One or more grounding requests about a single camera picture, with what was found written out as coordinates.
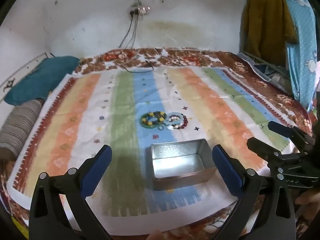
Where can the brown hanging garment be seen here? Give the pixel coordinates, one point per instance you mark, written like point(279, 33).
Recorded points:
point(268, 26)

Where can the grey striped bolster pillow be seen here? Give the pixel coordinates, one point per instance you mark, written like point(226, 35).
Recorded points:
point(17, 128)

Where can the blue dotted hanging cloth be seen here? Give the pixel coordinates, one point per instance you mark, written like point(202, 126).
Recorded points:
point(302, 56)

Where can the person's right hand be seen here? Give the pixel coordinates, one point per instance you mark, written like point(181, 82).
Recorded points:
point(308, 208)

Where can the person's left hand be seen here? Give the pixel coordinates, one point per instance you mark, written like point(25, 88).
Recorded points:
point(156, 235)

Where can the silver metal tin box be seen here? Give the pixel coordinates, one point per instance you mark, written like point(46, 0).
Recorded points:
point(179, 164)

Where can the teal pillow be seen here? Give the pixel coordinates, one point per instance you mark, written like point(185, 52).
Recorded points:
point(42, 80)

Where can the metal clothes rack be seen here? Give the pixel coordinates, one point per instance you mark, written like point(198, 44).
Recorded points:
point(267, 71)

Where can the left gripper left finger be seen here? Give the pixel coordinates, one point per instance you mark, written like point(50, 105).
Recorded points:
point(47, 218)

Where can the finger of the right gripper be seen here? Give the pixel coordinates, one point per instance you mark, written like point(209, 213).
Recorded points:
point(264, 151)
point(295, 134)

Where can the green jade bangle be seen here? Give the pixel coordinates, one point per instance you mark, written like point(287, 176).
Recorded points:
point(152, 119)

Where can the wall power socket strip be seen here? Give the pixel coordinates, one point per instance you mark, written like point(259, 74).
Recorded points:
point(141, 11)

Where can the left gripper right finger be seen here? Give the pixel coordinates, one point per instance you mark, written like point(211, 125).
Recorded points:
point(264, 208)

